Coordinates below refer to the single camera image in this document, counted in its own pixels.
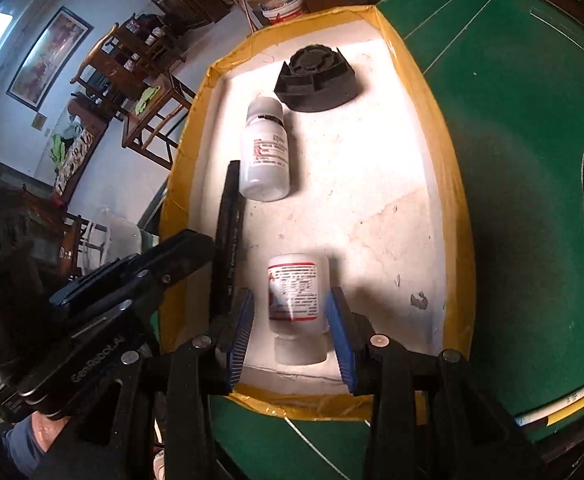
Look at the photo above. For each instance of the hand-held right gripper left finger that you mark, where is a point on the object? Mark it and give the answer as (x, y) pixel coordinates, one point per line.
(239, 332)

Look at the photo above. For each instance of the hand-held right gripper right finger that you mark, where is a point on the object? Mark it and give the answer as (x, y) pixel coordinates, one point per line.
(339, 340)

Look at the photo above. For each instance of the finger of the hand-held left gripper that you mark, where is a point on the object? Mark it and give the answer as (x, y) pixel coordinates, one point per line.
(117, 290)
(182, 250)

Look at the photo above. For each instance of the white plastic bottle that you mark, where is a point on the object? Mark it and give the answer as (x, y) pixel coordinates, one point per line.
(264, 160)
(294, 285)

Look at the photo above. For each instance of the white tray with yellow tape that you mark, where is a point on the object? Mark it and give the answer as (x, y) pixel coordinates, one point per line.
(372, 185)

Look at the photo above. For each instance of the person's left forearm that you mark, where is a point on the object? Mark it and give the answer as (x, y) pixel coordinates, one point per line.
(32, 440)

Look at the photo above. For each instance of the white plastic stool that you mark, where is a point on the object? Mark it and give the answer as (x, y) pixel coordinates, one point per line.
(112, 240)

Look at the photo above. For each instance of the dark wooden cabinet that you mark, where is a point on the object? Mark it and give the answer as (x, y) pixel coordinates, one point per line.
(17, 225)

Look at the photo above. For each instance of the wooden chair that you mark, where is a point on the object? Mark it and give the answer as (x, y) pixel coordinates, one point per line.
(157, 125)

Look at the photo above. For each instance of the wooden bench with printed cloth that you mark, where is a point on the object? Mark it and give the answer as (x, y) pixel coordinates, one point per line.
(79, 150)

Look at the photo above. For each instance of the green cloth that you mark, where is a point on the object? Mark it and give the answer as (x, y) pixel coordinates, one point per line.
(147, 97)

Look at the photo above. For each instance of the wooden table with cups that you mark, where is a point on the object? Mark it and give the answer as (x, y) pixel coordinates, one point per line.
(117, 60)

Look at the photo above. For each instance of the black round plastic part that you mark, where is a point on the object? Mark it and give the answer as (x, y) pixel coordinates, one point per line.
(317, 80)

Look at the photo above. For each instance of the white paint bucket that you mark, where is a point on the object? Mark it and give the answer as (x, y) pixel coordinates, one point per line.
(284, 10)

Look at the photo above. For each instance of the small wall plaque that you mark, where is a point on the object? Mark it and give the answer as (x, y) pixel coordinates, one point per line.
(39, 121)

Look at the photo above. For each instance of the framed wall picture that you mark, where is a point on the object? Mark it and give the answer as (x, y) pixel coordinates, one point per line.
(47, 57)

